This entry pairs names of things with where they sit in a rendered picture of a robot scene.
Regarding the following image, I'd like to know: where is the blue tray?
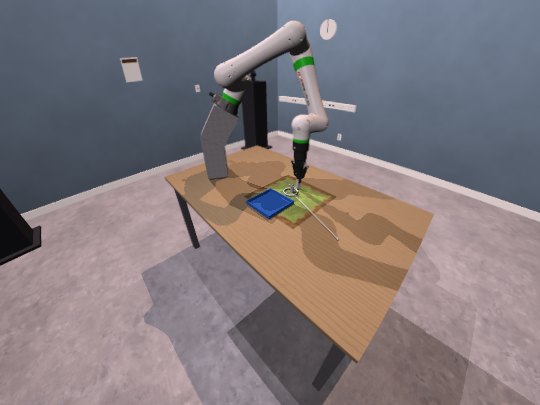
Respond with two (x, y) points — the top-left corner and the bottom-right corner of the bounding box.
(246, 188), (294, 219)

